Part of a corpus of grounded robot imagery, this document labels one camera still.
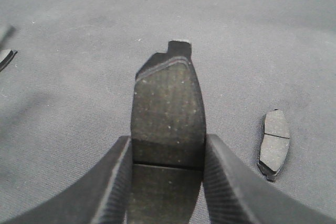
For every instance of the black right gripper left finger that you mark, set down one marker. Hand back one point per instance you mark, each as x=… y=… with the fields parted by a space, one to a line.
x=100 y=196

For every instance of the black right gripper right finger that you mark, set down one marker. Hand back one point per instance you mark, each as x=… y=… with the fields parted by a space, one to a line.
x=235 y=194

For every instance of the brake pad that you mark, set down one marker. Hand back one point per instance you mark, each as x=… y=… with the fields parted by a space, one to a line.
x=168 y=131
x=274 y=146
x=6 y=56

